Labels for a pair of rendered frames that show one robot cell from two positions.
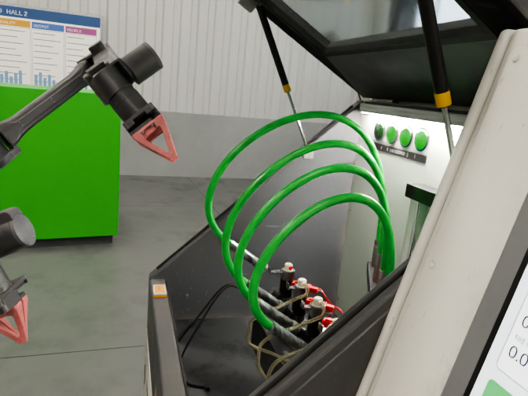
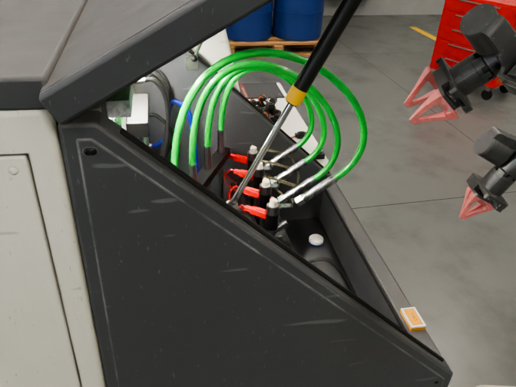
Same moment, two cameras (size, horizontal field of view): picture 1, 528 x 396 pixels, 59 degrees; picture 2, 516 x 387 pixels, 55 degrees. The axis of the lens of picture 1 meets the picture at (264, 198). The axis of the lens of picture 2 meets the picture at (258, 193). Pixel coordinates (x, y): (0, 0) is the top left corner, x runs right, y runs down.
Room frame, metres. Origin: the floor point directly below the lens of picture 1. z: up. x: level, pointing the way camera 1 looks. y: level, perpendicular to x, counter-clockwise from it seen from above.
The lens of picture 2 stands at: (1.77, -0.02, 1.67)
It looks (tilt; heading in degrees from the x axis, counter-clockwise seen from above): 32 degrees down; 185
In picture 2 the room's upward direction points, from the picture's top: 3 degrees clockwise
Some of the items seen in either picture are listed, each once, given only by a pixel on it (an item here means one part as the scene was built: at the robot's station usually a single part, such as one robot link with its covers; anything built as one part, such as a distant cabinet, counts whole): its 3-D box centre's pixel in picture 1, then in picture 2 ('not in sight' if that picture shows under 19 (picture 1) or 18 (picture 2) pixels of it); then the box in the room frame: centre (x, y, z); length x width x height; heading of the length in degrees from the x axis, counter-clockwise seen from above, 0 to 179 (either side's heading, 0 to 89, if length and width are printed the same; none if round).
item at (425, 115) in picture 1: (426, 115); (127, 44); (0.99, -0.32, 1.43); 0.54 x 0.03 x 0.02; 17
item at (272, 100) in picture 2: not in sight; (269, 106); (0.16, -0.14, 1.01); 0.23 x 0.11 x 0.06; 17
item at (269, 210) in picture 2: (278, 316); (275, 244); (0.91, -0.05, 0.99); 0.05 x 0.03 x 0.21; 107
